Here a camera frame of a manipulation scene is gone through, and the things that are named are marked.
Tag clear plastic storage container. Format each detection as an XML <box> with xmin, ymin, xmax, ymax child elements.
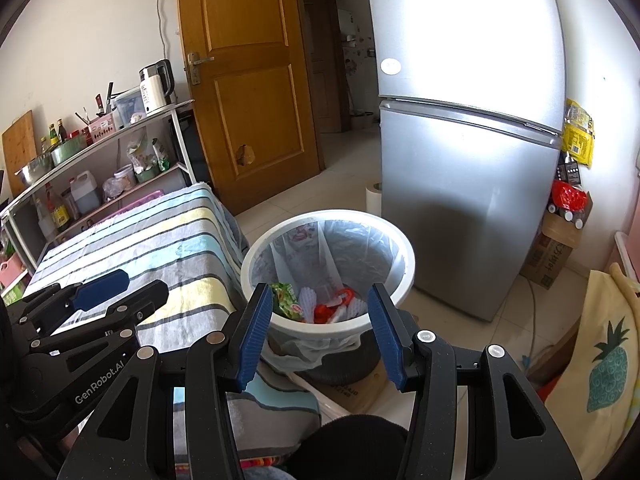
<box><xmin>111</xmin><ymin>86</ymin><xmax>147</xmax><ymax>126</ymax></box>

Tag clear glass bottle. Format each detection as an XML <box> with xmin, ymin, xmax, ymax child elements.
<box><xmin>32</xmin><ymin>197</ymin><xmax>56</xmax><ymax>243</ymax></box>

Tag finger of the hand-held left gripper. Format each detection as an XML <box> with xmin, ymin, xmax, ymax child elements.
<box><xmin>5</xmin><ymin>268</ymin><xmax>131</xmax><ymax>333</ymax></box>
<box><xmin>27</xmin><ymin>279</ymin><xmax>170</xmax><ymax>359</ymax></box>

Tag green pot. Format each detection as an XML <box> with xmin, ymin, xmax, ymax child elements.
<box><xmin>50</xmin><ymin>132</ymin><xmax>87</xmax><ymax>165</ymax></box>

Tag opened snack bags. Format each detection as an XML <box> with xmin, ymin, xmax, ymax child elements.
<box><xmin>125</xmin><ymin>139</ymin><xmax>158</xmax><ymax>173</ymax></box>

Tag wooden door frame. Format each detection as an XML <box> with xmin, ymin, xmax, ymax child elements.
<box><xmin>301</xmin><ymin>0</ymin><xmax>382</xmax><ymax>136</ymax></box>

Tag green snack bag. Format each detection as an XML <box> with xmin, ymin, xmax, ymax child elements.
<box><xmin>270</xmin><ymin>281</ymin><xmax>307</xmax><ymax>322</ymax></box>

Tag pink utensil basket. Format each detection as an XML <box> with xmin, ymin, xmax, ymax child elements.
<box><xmin>82</xmin><ymin>112</ymin><xmax>118</xmax><ymax>143</ymax></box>

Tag pink plastic tray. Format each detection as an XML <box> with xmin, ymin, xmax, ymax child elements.
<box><xmin>112</xmin><ymin>189</ymin><xmax>165</xmax><ymax>211</ymax></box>

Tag pink panel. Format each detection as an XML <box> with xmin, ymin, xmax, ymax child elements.
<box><xmin>602</xmin><ymin>230</ymin><xmax>640</xmax><ymax>281</ymax></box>

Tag white paper roll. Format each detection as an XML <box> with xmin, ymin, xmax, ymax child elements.
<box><xmin>364</xmin><ymin>181</ymin><xmax>385</xmax><ymax>218</ymax></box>

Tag white rimmed black trash bin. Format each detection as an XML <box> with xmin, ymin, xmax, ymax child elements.
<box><xmin>240</xmin><ymin>209</ymin><xmax>417</xmax><ymax>386</ymax></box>

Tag white jug of dark liquid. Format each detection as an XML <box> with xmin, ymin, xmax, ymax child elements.
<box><xmin>69</xmin><ymin>170</ymin><xmax>102</xmax><ymax>216</ymax></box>

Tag white metal shelf rack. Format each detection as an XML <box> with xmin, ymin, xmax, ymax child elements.
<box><xmin>0</xmin><ymin>99</ymin><xmax>197</xmax><ymax>281</ymax></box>

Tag red plastic bag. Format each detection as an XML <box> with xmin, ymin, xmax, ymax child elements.
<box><xmin>551</xmin><ymin>180</ymin><xmax>590</xmax><ymax>213</ymax></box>

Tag person's black trouser knee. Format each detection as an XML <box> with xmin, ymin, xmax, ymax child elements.
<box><xmin>299</xmin><ymin>412</ymin><xmax>411</xmax><ymax>480</ymax></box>

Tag yellow pineapple print cloth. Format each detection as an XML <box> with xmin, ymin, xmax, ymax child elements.
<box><xmin>545</xmin><ymin>262</ymin><xmax>640</xmax><ymax>480</ymax></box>

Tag white pink plastic wrapper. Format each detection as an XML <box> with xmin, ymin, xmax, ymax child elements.
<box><xmin>334</xmin><ymin>297</ymin><xmax>372</xmax><ymax>322</ymax></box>

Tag yellow packet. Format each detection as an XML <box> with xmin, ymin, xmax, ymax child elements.
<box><xmin>565</xmin><ymin>99</ymin><xmax>596</xmax><ymax>131</ymax></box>
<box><xmin>561</xmin><ymin>125</ymin><xmax>595</xmax><ymax>168</ymax></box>

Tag striped tablecloth table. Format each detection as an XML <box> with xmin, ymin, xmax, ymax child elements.
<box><xmin>22</xmin><ymin>182</ymin><xmax>323</xmax><ymax>463</ymax></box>

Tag wooden cutting board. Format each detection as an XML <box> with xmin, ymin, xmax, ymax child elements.
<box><xmin>1</xmin><ymin>109</ymin><xmax>40</xmax><ymax>176</ymax></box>

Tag red plastic wrapper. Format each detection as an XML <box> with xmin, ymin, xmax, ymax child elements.
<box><xmin>313</xmin><ymin>286</ymin><xmax>357</xmax><ymax>324</ymax></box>

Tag flat cardboard sheet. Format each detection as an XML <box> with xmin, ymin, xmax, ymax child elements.
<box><xmin>315</xmin><ymin>345</ymin><xmax>401</xmax><ymax>413</ymax></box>

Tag green seasoning pack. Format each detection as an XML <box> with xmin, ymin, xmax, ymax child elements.
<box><xmin>151</xmin><ymin>137</ymin><xmax>172</xmax><ymax>173</ymax></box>

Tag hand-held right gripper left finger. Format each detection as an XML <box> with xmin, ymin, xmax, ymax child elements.
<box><xmin>56</xmin><ymin>282</ymin><xmax>275</xmax><ymax>480</ymax></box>

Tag metal door handle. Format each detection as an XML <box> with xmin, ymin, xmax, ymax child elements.
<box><xmin>186</xmin><ymin>51</ymin><xmax>216</xmax><ymax>86</ymax></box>

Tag dark jar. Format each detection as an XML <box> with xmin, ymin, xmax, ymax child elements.
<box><xmin>61</xmin><ymin>187</ymin><xmax>81</xmax><ymax>221</ymax></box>

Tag black packet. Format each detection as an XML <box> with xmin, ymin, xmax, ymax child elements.
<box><xmin>556</xmin><ymin>155</ymin><xmax>582</xmax><ymax>188</ymax></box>

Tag silver refrigerator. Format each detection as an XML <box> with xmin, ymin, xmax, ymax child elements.
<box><xmin>362</xmin><ymin>0</ymin><xmax>568</xmax><ymax>322</ymax></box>

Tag wooden door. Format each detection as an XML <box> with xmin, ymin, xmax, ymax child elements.
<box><xmin>176</xmin><ymin>0</ymin><xmax>323</xmax><ymax>217</ymax></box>

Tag white electric kettle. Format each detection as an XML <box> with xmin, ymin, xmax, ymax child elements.
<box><xmin>138</xmin><ymin>59</ymin><xmax>176</xmax><ymax>115</ymax></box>

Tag cardboard box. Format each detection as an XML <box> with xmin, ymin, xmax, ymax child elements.
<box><xmin>520</xmin><ymin>192</ymin><xmax>593</xmax><ymax>291</ymax></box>

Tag crumpled clear plastic bag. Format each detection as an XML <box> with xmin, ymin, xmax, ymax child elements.
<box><xmin>102</xmin><ymin>177</ymin><xmax>126</xmax><ymax>203</ymax></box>

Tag clear plastic bin liner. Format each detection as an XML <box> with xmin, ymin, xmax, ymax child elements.
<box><xmin>248</xmin><ymin>217</ymin><xmax>407</xmax><ymax>373</ymax></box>

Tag steel basin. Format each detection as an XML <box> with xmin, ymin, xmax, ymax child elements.
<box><xmin>14</xmin><ymin>154</ymin><xmax>55</xmax><ymax>186</ymax></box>

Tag soy sauce bottle yellow label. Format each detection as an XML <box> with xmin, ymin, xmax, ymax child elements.
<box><xmin>44</xmin><ymin>182</ymin><xmax>71</xmax><ymax>233</ymax></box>

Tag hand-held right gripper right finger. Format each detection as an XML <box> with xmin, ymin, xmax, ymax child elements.
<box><xmin>367</xmin><ymin>282</ymin><xmax>583</xmax><ymax>480</ymax></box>

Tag multicoloured striped cloth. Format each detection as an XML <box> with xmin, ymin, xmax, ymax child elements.
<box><xmin>239</xmin><ymin>452</ymin><xmax>303</xmax><ymax>480</ymax></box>

